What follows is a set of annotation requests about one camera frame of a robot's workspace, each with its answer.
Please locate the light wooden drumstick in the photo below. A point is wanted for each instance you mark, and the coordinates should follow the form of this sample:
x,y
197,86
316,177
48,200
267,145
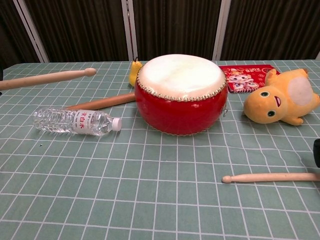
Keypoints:
x,y
45,78
270,177

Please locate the red envelope packet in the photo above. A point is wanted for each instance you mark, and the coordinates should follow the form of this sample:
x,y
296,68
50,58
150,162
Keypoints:
x,y
240,80

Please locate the brown wooden rolling pin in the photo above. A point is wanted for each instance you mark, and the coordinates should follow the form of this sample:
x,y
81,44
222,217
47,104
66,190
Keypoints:
x,y
105,101

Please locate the white partition post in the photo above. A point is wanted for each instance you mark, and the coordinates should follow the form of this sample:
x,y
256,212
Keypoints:
x,y
221,30
31,30
130,30

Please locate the red drum with white skin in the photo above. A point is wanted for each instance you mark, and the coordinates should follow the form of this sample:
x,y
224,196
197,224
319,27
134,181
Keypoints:
x,y
180,105

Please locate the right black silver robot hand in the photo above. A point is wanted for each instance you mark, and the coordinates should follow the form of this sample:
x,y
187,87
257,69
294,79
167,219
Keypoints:
x,y
317,152

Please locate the yellow pear toy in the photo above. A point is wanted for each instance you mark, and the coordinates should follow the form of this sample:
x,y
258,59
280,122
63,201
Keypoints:
x,y
133,73

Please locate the green checked tablecloth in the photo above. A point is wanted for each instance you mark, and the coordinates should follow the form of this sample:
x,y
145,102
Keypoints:
x,y
150,187

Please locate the yellow plush chick toy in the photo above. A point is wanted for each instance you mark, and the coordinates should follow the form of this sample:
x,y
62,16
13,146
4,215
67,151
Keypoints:
x,y
282,100

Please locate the clear plastic water bottle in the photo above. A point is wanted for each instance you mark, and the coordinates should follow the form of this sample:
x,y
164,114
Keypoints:
x,y
72,121

